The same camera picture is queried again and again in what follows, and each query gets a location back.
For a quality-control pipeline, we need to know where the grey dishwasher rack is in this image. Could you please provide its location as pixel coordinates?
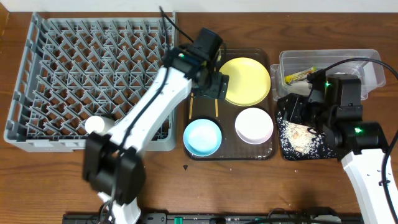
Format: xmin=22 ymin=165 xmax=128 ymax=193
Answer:
xmin=4 ymin=13 xmax=178 ymax=152

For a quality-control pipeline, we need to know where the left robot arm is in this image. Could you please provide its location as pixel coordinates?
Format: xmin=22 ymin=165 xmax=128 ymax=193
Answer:
xmin=82 ymin=43 xmax=227 ymax=223

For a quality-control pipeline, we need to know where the right wooden chopstick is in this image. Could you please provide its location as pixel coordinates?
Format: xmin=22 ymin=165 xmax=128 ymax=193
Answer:
xmin=215 ymin=99 xmax=218 ymax=118

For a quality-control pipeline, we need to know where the green orange snack wrapper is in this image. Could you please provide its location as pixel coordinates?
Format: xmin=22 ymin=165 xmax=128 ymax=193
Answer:
xmin=284 ymin=67 xmax=317 ymax=85

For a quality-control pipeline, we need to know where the black waste tray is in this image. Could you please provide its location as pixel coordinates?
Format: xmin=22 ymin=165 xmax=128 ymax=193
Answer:
xmin=275 ymin=93 xmax=336 ymax=161

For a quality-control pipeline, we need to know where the white cup in rack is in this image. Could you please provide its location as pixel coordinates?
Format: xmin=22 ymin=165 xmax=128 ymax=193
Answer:
xmin=85 ymin=116 xmax=115 ymax=134

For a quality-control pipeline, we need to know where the wooden chopstick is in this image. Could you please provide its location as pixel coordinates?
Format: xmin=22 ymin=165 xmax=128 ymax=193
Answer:
xmin=215 ymin=99 xmax=218 ymax=118
xmin=188 ymin=93 xmax=194 ymax=119

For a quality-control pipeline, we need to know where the left wooden chopstick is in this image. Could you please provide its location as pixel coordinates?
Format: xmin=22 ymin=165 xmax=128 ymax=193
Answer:
xmin=188 ymin=93 xmax=194 ymax=119

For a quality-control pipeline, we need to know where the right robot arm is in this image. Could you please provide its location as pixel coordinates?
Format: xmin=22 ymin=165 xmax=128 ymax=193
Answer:
xmin=277 ymin=93 xmax=397 ymax=223

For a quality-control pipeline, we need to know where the yellow plate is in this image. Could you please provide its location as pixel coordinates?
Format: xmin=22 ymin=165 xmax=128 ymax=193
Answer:
xmin=220 ymin=57 xmax=271 ymax=106

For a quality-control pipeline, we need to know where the light blue bowl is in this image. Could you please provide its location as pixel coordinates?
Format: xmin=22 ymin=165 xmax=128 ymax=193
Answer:
xmin=183 ymin=119 xmax=223 ymax=157

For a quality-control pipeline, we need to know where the white shallow bowl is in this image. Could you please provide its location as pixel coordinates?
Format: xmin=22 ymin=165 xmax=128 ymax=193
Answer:
xmin=234 ymin=108 xmax=274 ymax=144

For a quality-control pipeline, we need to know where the clear plastic bin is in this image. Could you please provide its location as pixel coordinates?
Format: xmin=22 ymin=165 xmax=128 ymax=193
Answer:
xmin=270 ymin=49 xmax=386 ymax=101

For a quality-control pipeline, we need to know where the dark brown serving tray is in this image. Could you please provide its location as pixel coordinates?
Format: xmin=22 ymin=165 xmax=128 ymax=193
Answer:
xmin=184 ymin=48 xmax=278 ymax=161

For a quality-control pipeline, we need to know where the food scraps rice pile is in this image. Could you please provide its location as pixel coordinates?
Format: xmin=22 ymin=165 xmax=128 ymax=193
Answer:
xmin=280 ymin=121 xmax=322 ymax=154

